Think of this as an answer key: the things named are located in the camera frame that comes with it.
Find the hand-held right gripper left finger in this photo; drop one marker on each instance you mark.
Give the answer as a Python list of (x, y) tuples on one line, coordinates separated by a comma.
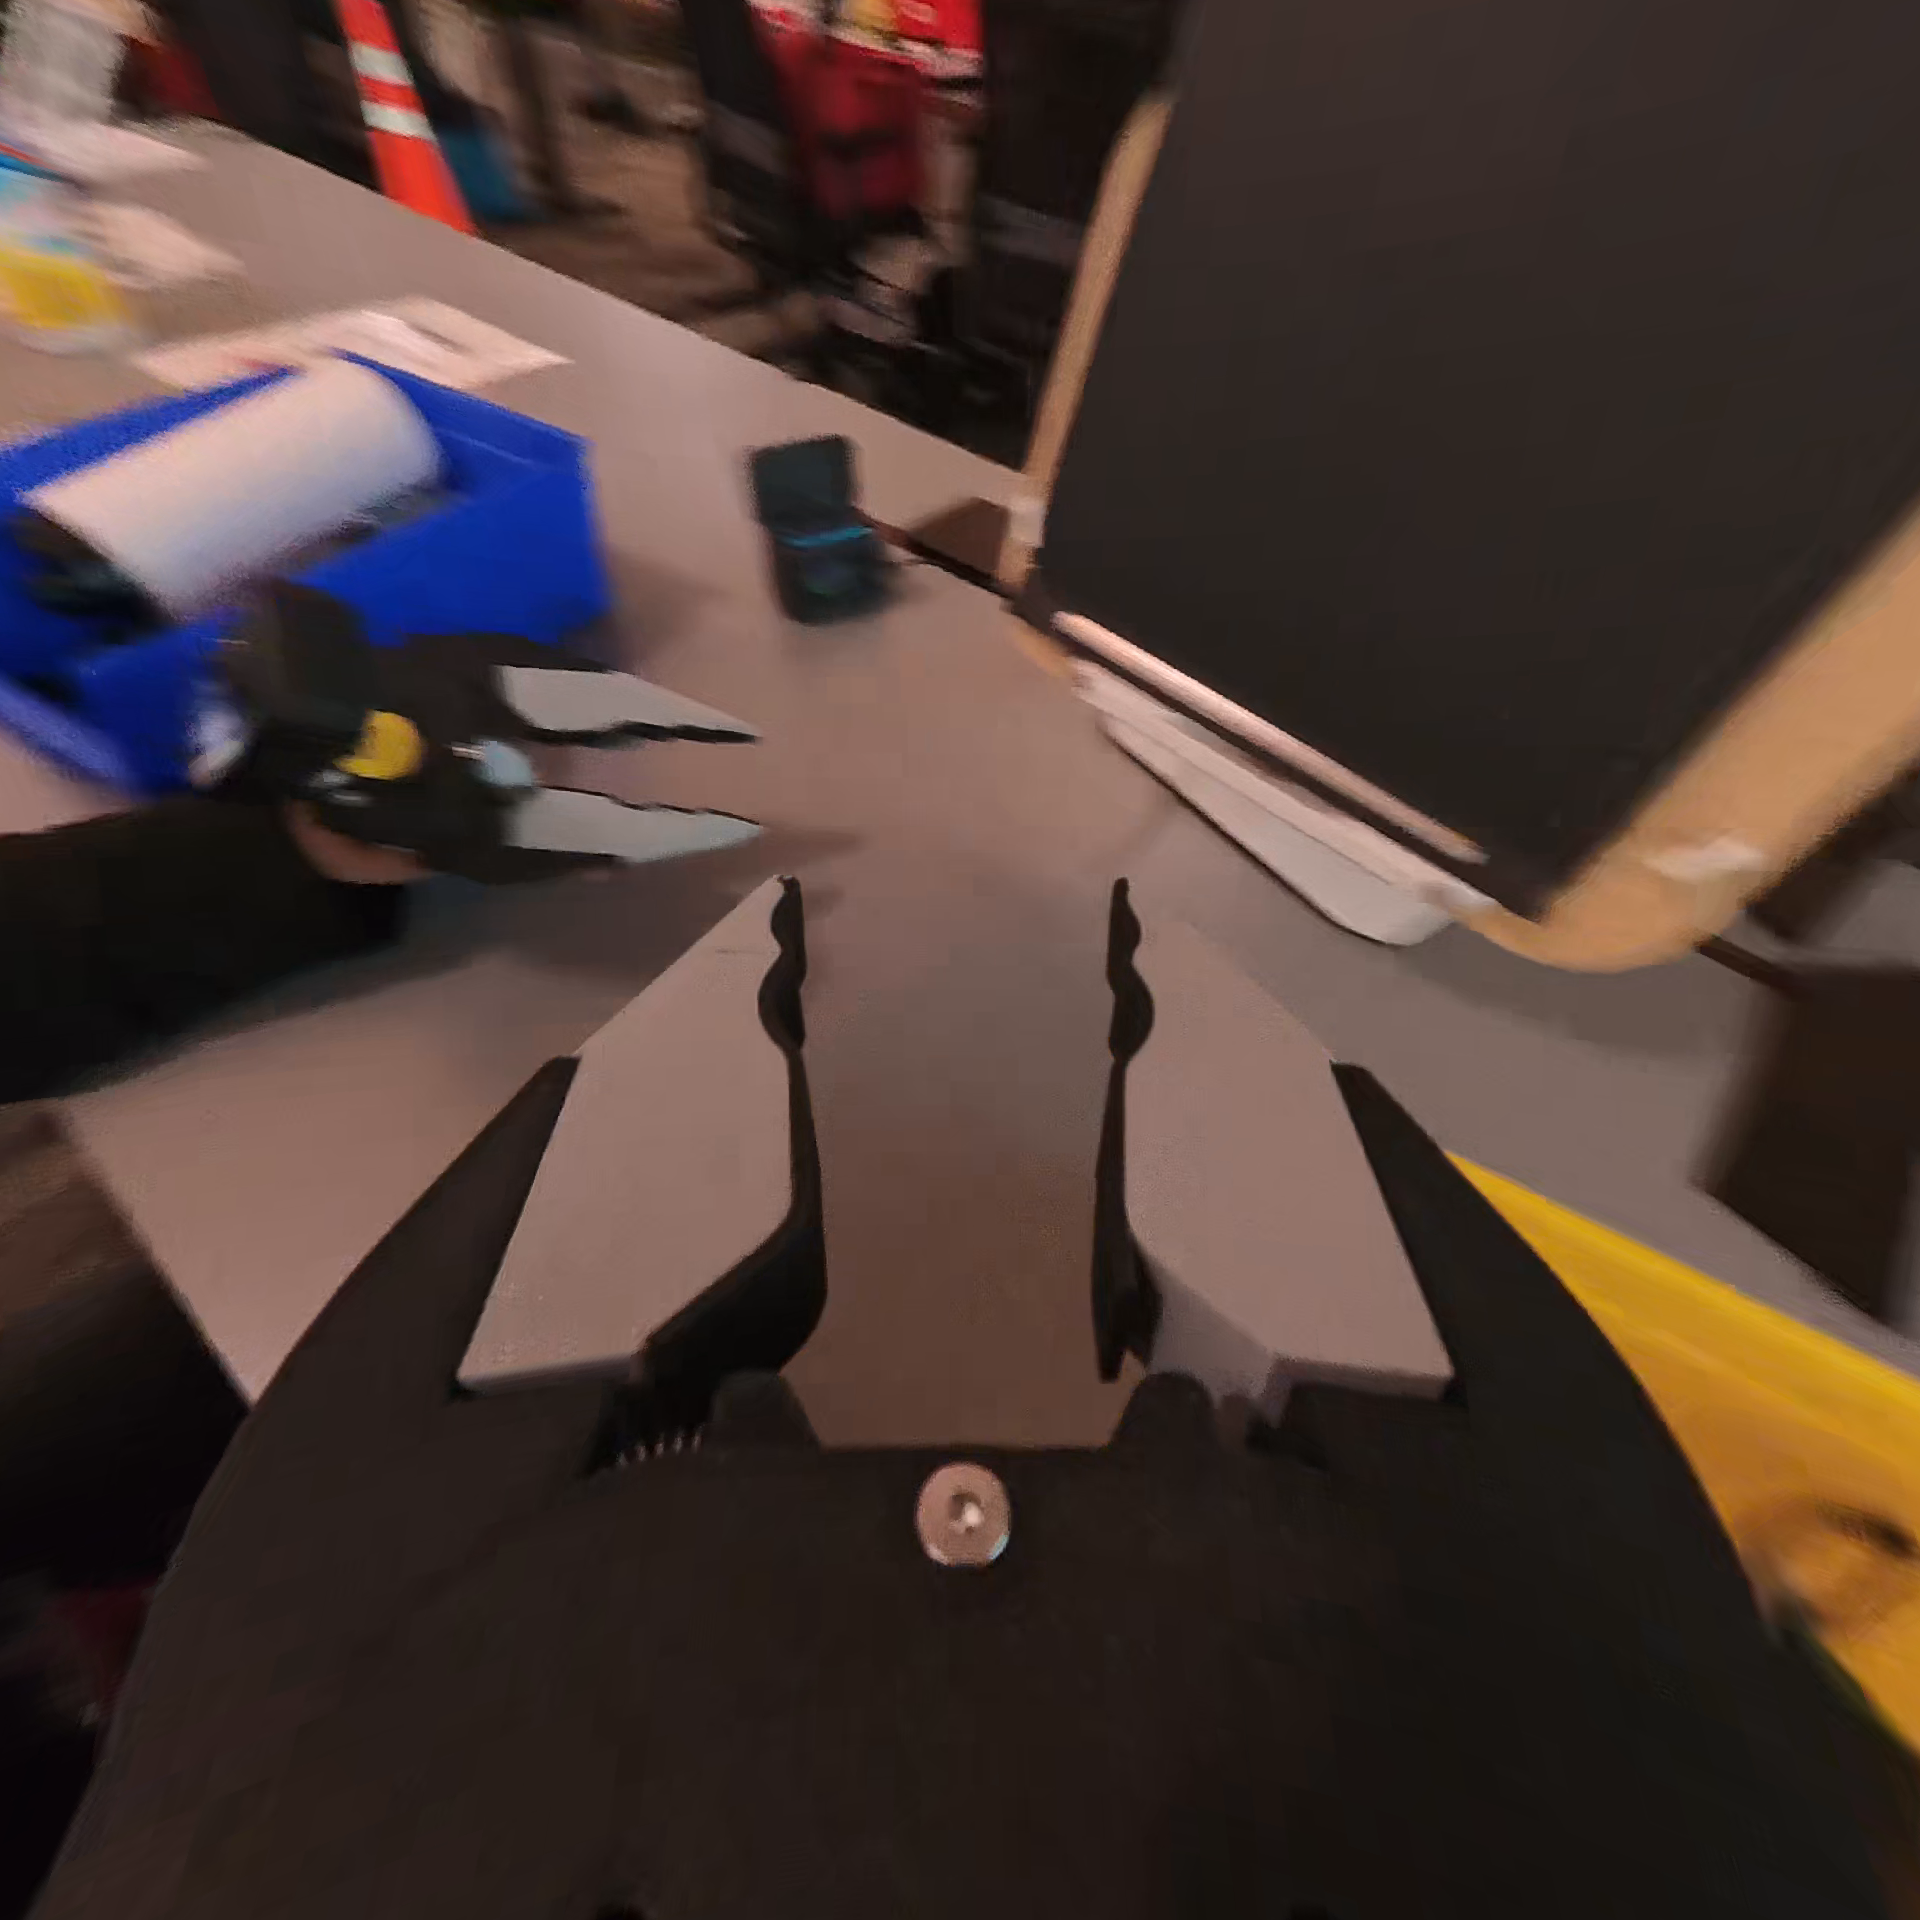
[(646, 1198)]

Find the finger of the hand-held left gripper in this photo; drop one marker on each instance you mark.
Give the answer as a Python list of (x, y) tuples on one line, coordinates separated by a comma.
[(614, 708), (614, 833)]

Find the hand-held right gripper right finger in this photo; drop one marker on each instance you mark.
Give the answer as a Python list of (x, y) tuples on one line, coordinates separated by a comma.
[(1277, 1198)]

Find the blue plastic bin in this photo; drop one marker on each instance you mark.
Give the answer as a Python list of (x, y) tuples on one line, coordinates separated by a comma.
[(498, 556)]

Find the yellow plastic bin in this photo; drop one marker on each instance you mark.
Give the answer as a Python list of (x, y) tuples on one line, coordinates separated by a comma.
[(1726, 1348)]

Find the person's left hand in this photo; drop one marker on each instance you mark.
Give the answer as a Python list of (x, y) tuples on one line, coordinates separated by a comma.
[(352, 864)]

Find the black battery charging case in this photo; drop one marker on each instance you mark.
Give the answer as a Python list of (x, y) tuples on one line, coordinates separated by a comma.
[(821, 540)]

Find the white printed paper sheet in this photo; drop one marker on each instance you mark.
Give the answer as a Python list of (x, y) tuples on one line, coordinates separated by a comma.
[(392, 342)]

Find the black flat device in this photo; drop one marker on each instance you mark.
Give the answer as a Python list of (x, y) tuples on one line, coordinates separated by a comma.
[(965, 534)]

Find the disinfectant wipes canister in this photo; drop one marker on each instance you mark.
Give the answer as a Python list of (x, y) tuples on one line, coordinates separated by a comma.
[(62, 284)]

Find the orange traffic cone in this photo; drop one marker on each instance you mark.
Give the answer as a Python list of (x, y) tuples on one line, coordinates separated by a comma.
[(398, 121)]

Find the red plastic tote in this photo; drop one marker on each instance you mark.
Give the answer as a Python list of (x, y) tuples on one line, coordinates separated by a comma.
[(868, 110)]

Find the black board on white stand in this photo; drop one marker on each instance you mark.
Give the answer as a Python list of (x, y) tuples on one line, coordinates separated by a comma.
[(1423, 376)]

